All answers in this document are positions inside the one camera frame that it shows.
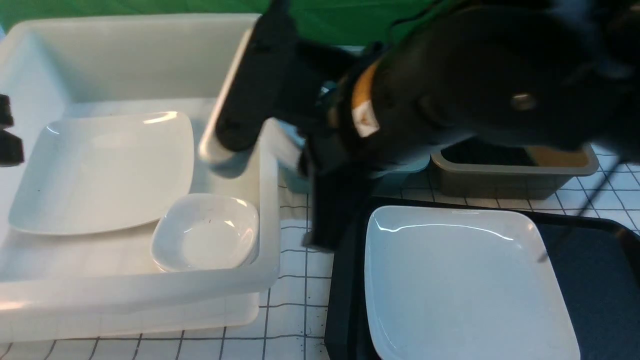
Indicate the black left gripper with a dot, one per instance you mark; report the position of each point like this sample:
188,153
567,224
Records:
12,152

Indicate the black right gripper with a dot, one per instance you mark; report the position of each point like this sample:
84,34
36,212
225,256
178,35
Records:
361,139

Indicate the white square rice plate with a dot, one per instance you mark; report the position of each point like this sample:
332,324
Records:
462,284

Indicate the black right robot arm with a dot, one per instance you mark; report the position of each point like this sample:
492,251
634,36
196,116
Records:
506,72

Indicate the white square plate in tub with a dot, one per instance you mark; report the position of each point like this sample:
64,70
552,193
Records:
98,174

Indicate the teal plastic bin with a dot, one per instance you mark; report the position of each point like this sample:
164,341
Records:
400,170

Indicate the large white plastic tub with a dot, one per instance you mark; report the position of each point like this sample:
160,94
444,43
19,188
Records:
68,286

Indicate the white grid tablecloth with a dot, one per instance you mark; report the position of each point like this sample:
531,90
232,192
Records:
289,324

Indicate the small white bowl in tub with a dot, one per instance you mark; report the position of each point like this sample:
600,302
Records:
206,232

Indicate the bundle of black chopsticks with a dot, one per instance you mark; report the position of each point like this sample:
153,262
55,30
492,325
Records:
478,153

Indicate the green cloth backdrop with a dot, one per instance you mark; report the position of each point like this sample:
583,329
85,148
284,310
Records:
338,22

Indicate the brown plastic bin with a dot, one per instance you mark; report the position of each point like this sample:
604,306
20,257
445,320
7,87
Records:
552,170

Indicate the black serving tray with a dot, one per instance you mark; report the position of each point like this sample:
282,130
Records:
597,271

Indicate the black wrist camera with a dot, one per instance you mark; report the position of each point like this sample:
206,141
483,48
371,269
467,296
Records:
275,74

